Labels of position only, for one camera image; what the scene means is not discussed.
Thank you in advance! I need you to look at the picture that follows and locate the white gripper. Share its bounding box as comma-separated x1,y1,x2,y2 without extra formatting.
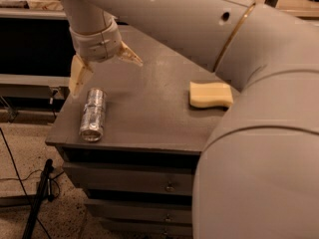
69,18,143,98

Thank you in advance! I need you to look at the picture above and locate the silver redbull can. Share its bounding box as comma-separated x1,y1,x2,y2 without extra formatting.
79,88,107,142

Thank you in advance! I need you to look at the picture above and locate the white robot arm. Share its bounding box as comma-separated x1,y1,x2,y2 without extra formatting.
62,0,319,239

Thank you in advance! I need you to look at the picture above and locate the grey drawer cabinet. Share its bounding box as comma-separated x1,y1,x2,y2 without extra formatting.
45,24,240,239

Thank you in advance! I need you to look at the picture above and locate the yellow sponge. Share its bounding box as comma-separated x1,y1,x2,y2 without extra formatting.
189,82,233,109

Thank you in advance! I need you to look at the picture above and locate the black tripod leg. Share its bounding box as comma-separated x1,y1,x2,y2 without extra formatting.
22,159,53,239

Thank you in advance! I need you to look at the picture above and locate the top drawer knob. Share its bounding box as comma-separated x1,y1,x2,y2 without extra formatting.
164,181,175,193

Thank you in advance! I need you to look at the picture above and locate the grey metal shelf rail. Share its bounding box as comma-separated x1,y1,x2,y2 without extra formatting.
0,8,66,20

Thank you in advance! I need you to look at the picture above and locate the black floor cable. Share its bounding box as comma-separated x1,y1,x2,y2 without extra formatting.
0,126,54,239

